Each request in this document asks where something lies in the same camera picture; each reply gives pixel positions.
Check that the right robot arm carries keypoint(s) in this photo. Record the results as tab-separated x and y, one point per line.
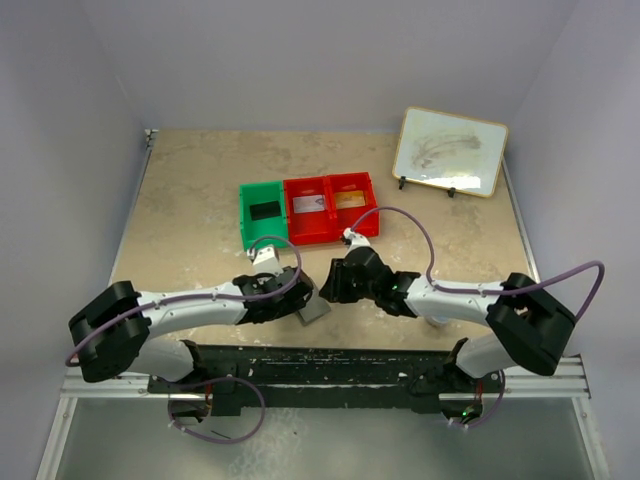
529	330

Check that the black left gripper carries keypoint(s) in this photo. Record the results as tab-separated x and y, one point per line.
290	308

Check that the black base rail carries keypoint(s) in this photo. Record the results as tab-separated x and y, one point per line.
421	381

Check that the yellow framed whiteboard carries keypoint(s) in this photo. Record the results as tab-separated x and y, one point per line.
439	149

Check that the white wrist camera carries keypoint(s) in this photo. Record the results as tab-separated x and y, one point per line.
352	239
265	260

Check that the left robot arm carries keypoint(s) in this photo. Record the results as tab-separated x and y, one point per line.
124	330

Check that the black card in bin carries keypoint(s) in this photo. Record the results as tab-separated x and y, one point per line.
265	210

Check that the grey leather card holder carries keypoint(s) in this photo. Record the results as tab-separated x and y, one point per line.
310	306

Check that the small clear cup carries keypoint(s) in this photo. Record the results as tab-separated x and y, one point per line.
438	321

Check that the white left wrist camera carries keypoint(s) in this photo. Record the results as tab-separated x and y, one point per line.
265	260

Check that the black whiteboard stand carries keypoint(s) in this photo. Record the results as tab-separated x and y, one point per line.
403	181

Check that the silver card in bin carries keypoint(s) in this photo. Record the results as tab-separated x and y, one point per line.
309	204

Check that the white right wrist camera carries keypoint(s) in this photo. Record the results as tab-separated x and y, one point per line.
352	239

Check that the gold card in bin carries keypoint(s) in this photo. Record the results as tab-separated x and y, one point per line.
349	199

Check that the green bin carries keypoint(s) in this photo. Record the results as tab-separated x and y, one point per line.
258	193

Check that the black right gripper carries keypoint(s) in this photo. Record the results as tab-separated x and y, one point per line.
333	290

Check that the red bin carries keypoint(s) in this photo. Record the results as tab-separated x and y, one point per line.
309	228
346	218

